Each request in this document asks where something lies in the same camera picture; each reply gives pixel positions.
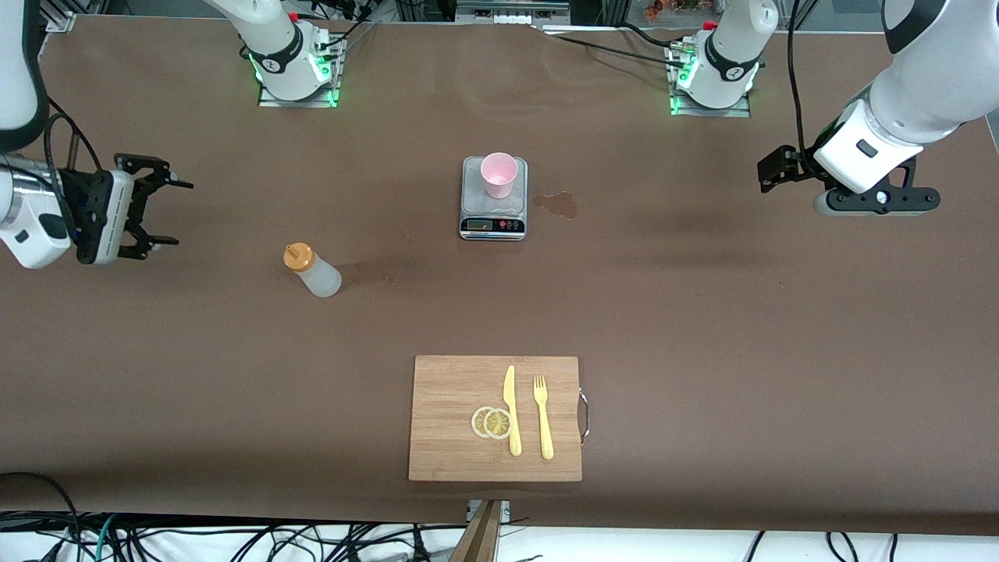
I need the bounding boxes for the translucent sauce bottle orange cap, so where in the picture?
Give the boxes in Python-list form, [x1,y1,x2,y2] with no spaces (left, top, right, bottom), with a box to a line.
[283,243,343,298]

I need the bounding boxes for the pink plastic cup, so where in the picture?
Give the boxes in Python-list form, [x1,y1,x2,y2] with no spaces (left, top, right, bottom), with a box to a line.
[480,152,519,199]

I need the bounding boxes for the brown liquid puddle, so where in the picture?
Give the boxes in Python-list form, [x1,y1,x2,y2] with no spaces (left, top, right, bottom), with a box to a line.
[533,192,580,220]

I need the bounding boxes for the silver digital kitchen scale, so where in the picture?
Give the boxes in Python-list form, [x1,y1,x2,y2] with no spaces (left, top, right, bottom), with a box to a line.
[459,156,528,242]

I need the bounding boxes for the yellow plastic fork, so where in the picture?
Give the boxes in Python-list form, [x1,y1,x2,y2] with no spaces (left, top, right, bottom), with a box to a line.
[533,375,555,461]

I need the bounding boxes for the yellow plastic knife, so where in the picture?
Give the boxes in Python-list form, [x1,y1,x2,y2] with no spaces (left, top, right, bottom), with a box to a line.
[503,365,522,457]

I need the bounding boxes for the bamboo cutting board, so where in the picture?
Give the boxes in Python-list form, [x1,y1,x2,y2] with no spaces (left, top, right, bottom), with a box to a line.
[408,355,583,482]

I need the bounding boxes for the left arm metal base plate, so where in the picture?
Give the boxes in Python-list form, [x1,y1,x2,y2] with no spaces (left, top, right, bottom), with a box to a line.
[669,43,752,119]

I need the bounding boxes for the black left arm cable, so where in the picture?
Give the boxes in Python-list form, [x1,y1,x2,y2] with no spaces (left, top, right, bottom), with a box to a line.
[785,0,820,169]

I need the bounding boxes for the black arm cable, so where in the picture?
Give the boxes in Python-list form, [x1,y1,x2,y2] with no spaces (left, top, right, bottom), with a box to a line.
[42,94,104,244]
[785,0,820,169]

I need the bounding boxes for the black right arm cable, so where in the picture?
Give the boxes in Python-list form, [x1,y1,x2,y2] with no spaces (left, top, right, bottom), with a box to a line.
[42,94,104,244]

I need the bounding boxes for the aluminium frame corner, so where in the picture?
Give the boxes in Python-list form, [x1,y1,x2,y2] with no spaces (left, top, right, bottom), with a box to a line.
[41,0,76,33]

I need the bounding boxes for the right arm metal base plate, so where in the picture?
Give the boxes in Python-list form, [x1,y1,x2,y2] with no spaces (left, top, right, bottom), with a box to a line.
[258,35,342,108]

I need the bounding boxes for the thick black floor cable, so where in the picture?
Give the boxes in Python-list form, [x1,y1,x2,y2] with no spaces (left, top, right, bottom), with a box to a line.
[0,471,80,562]

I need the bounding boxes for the wooden post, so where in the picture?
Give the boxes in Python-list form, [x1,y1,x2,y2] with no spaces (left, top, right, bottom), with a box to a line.
[449,500,504,562]

